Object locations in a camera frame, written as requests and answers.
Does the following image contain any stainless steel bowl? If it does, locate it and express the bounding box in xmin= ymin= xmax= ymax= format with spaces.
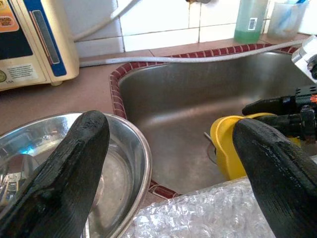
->
xmin=0 ymin=113 xmax=153 ymax=238

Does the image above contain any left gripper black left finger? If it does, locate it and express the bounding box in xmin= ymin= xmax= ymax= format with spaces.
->
xmin=0 ymin=110 xmax=111 ymax=238

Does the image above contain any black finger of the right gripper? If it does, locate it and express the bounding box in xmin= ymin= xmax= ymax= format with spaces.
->
xmin=255 ymin=114 xmax=302 ymax=137
xmin=242 ymin=95 xmax=297 ymax=117

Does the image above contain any grey white water hose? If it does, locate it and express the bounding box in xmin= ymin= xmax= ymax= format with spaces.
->
xmin=79 ymin=39 xmax=304 ymax=68

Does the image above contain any cream blue water ionizer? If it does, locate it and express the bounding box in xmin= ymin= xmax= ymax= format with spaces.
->
xmin=0 ymin=0 xmax=80 ymax=91

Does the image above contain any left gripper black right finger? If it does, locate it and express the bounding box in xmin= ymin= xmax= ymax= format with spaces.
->
xmin=232 ymin=119 xmax=317 ymax=238

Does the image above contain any green dish soap bottle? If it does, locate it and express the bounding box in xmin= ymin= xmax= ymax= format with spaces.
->
xmin=234 ymin=0 xmax=269 ymax=44

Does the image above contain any clear plastic cup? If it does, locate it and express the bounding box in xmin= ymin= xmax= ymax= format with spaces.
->
xmin=266 ymin=1 xmax=308 ymax=40

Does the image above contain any clear bubble wrap sheet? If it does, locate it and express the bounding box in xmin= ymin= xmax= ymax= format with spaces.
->
xmin=121 ymin=177 xmax=275 ymax=238

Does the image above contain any yellow plastic cup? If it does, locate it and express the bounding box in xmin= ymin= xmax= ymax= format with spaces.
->
xmin=210 ymin=113 xmax=302 ymax=180

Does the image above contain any white wall tube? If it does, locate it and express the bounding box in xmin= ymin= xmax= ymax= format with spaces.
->
xmin=73 ymin=0 xmax=142 ymax=42

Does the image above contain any blue white toothbrush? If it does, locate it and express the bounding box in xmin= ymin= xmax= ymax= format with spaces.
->
xmin=277 ymin=0 xmax=310 ymax=29

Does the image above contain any stainless steel sink basin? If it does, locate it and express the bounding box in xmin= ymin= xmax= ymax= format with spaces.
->
xmin=118 ymin=51 xmax=317 ymax=195

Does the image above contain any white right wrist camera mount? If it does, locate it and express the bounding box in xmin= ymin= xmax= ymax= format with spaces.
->
xmin=291 ymin=34 xmax=317 ymax=84

